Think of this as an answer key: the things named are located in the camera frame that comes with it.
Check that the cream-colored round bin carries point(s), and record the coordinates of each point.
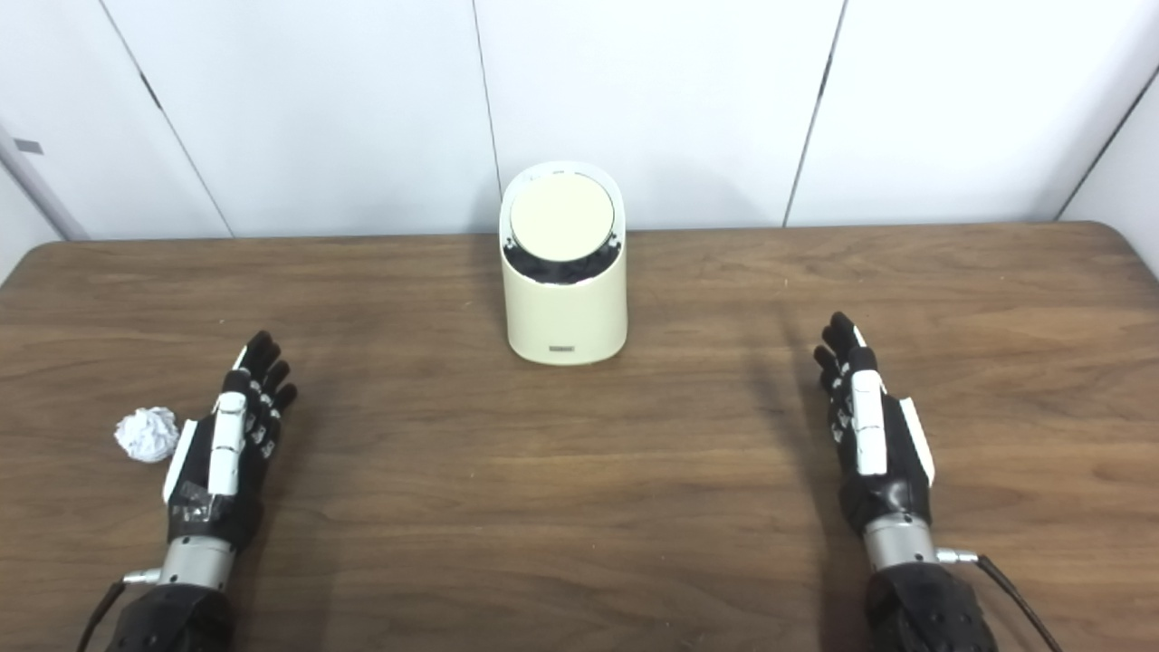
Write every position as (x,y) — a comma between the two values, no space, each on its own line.
(566,312)

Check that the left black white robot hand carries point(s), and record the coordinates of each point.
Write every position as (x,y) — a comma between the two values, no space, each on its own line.
(226,444)

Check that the white paper ball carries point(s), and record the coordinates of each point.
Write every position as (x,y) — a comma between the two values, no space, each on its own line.
(148,435)

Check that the cream round bin lid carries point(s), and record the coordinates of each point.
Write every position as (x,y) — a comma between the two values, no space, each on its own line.
(561,213)

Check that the small grey wall label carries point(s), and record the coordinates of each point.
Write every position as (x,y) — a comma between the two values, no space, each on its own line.
(28,146)

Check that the grey wall post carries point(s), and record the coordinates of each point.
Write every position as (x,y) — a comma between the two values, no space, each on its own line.
(36,186)

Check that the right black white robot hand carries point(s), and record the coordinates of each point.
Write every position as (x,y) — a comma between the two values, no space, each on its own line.
(869,435)

